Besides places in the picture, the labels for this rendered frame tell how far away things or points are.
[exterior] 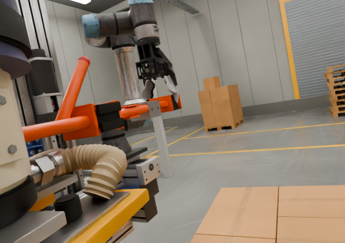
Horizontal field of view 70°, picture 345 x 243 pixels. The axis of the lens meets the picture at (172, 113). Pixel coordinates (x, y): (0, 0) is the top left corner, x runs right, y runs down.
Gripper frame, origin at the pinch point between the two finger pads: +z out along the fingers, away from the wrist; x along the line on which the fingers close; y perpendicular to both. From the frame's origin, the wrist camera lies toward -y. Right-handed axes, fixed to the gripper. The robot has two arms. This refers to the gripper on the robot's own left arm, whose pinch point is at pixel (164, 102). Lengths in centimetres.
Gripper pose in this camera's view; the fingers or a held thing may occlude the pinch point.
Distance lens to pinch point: 81.3
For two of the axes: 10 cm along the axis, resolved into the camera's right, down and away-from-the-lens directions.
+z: 2.0, 9.8, 0.6
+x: 9.0, -1.6, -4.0
